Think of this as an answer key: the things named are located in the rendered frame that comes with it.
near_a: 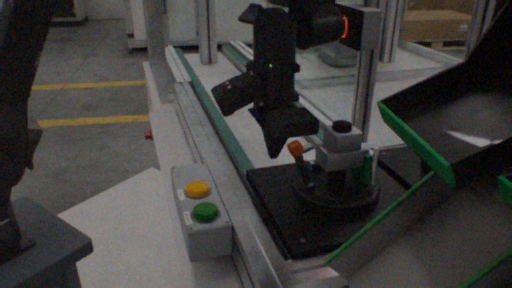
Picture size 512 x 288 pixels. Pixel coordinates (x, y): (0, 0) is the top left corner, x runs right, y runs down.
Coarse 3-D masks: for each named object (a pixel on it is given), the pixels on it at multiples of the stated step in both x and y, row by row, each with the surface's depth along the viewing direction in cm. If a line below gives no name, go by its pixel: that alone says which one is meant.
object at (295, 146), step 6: (288, 144) 64; (294, 144) 64; (300, 144) 63; (306, 144) 65; (288, 150) 65; (294, 150) 63; (300, 150) 64; (306, 150) 64; (294, 156) 64; (300, 156) 64; (300, 162) 65; (300, 168) 65; (306, 168) 66; (300, 174) 67; (306, 174) 66; (306, 180) 67
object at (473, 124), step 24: (504, 24) 39; (480, 48) 39; (504, 48) 40; (456, 72) 40; (480, 72) 41; (504, 72) 39; (408, 96) 41; (432, 96) 41; (456, 96) 39; (480, 96) 38; (504, 96) 36; (384, 120) 41; (408, 120) 40; (432, 120) 38; (456, 120) 36; (480, 120) 35; (504, 120) 34; (408, 144) 36; (432, 144) 35; (456, 144) 34; (480, 144) 33; (504, 144) 29; (432, 168) 33; (456, 168) 29; (480, 168) 30
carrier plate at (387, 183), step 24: (264, 168) 78; (288, 168) 78; (264, 192) 71; (288, 192) 71; (384, 192) 71; (288, 216) 64; (312, 216) 64; (360, 216) 64; (288, 240) 59; (312, 240) 59; (336, 240) 59
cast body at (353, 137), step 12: (336, 120) 66; (324, 132) 67; (336, 132) 64; (348, 132) 64; (360, 132) 64; (324, 144) 68; (336, 144) 64; (348, 144) 64; (360, 144) 65; (324, 156) 65; (336, 156) 65; (348, 156) 65; (360, 156) 66; (324, 168) 66; (336, 168) 66; (348, 168) 66
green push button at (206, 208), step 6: (198, 204) 67; (204, 204) 67; (210, 204) 67; (198, 210) 65; (204, 210) 66; (210, 210) 66; (216, 210) 66; (198, 216) 64; (204, 216) 64; (210, 216) 65; (216, 216) 66
